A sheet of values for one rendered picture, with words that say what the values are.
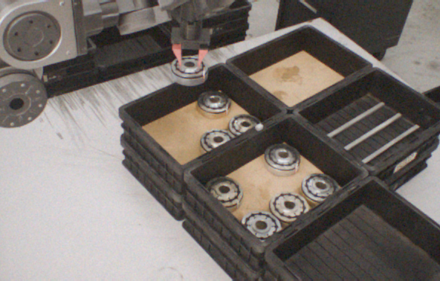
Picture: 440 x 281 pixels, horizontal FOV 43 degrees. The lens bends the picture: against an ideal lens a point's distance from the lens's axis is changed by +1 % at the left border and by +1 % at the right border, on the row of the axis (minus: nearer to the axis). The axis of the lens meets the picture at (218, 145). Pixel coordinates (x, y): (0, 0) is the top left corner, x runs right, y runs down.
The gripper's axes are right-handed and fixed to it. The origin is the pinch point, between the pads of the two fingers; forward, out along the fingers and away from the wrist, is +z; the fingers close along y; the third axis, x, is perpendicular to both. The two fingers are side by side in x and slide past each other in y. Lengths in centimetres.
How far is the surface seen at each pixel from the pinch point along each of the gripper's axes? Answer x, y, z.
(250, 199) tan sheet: 29.2, -17.6, 23.2
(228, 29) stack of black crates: -108, -19, 53
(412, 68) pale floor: -155, -138, 103
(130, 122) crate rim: 11.8, 15.7, 12.2
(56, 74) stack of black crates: -62, 54, 51
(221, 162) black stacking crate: 22.3, -9.5, 16.3
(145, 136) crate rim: 17.2, 11.3, 12.4
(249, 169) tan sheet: 17.9, -17.8, 22.9
